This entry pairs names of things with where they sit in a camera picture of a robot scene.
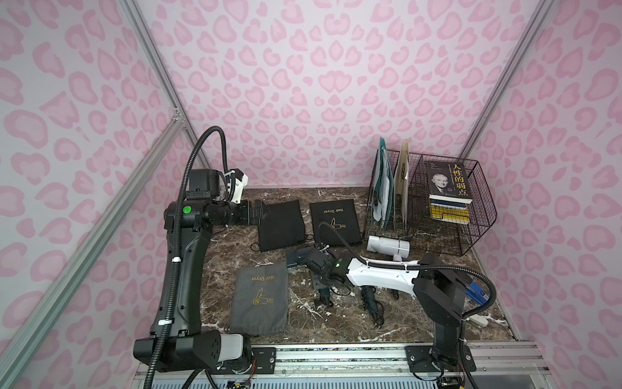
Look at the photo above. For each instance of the plain black pouch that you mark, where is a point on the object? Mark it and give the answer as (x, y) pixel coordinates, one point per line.
(282, 227)

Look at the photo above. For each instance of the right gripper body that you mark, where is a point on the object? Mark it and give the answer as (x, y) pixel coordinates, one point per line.
(301, 254)

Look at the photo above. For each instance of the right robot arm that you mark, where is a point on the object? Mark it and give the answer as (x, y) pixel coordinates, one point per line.
(440, 289)

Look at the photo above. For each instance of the book with portrait cover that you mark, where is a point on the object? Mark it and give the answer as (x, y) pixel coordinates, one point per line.
(448, 181)

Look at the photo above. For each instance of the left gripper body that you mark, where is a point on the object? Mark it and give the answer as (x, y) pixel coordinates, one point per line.
(259, 211)

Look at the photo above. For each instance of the black wire basket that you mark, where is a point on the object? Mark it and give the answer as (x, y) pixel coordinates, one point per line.
(427, 221)

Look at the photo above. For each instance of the yellow striped book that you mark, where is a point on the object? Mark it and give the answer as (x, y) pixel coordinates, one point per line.
(449, 209)

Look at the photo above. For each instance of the black pouch gold print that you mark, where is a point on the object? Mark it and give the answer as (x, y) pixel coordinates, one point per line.
(341, 216)

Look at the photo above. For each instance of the white hair dryer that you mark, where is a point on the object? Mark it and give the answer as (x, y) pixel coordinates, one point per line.
(388, 246)

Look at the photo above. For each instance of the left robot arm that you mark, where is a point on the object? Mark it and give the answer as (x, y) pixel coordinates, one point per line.
(176, 342)

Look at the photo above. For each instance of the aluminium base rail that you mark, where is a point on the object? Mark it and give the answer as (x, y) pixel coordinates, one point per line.
(369, 365)

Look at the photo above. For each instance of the grey hair dryer pouch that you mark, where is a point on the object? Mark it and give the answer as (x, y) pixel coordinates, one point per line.
(260, 300)

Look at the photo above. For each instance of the white eraser block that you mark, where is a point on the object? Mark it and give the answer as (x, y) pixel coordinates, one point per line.
(478, 320)

